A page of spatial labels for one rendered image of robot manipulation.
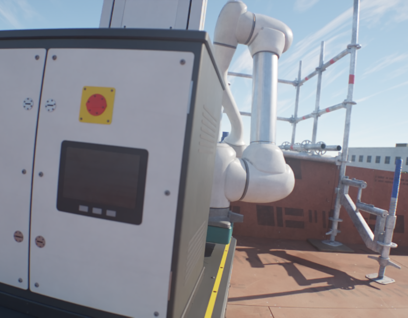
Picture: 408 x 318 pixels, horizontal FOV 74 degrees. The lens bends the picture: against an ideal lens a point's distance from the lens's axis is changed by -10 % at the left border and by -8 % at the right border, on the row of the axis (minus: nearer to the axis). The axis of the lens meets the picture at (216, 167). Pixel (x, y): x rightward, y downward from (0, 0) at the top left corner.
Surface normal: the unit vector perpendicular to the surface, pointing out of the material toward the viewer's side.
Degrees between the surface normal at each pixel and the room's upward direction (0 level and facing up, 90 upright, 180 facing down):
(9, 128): 90
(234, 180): 88
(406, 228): 90
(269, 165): 77
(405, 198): 90
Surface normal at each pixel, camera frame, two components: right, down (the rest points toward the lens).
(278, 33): 0.37, 0.03
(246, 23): 0.14, 0.29
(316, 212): 0.06, 0.04
